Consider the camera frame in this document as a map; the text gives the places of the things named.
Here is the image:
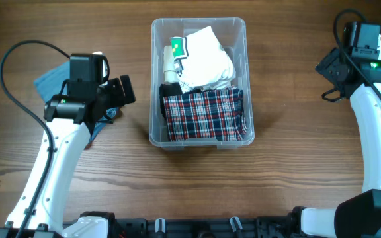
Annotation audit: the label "black garment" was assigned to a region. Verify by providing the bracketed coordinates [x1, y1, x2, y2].
[159, 82, 183, 119]

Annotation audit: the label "cream white cloth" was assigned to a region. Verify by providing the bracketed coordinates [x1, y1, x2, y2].
[163, 45, 179, 84]

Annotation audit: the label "blue denim jeans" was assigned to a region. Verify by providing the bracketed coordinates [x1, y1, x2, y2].
[34, 61, 120, 146]

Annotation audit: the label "white printed t-shirt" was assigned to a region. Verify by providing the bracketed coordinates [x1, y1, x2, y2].
[169, 26, 236, 93]

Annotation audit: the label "red plaid shirt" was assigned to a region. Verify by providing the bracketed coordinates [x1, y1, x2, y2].
[163, 87, 247, 141]

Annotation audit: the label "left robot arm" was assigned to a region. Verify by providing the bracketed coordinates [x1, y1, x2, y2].
[0, 75, 136, 237]

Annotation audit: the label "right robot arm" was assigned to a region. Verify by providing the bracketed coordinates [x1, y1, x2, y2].
[293, 48, 381, 237]

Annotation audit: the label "clear plastic storage bin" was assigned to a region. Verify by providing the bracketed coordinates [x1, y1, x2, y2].
[149, 17, 255, 150]

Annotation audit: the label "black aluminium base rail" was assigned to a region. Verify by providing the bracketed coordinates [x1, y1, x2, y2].
[117, 216, 306, 238]

